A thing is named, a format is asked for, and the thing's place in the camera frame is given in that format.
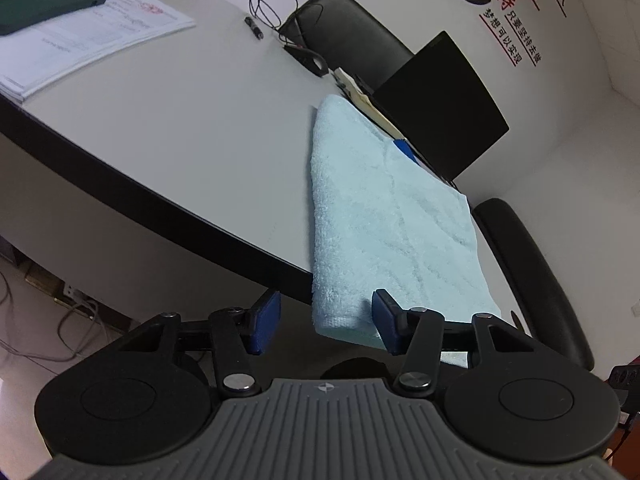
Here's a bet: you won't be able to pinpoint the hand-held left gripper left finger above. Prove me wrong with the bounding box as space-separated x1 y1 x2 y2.
117 289 282 396

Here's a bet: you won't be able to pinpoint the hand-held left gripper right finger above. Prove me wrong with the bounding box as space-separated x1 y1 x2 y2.
371 288 533 396

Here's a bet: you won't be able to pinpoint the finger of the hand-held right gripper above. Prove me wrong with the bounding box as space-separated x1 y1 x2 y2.
609 364 640 413

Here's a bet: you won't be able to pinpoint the light blue towel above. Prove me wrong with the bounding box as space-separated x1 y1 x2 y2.
306 94 503 370

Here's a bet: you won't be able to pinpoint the dark blue towel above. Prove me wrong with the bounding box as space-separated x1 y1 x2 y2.
392 139 418 163

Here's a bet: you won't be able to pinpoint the white power strip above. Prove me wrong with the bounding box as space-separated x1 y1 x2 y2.
54 280 103 318

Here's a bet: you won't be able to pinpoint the black laptop screen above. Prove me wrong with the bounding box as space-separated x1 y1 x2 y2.
372 31 511 183

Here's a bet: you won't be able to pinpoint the notebook with cream pages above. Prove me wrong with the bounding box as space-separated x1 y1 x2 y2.
334 66 406 141

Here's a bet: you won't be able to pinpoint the black computer mouse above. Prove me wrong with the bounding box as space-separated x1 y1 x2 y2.
284 42 330 77

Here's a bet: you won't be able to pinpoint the black office chair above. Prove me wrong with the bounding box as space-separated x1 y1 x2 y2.
277 0 416 91

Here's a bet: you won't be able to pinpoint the printed paper documents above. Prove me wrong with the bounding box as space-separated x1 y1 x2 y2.
0 0 197 103

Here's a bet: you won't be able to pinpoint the dark green phone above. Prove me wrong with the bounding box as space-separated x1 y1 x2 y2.
0 0 108 37

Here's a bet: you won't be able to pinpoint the black mouse cable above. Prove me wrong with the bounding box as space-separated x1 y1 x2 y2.
248 0 326 56

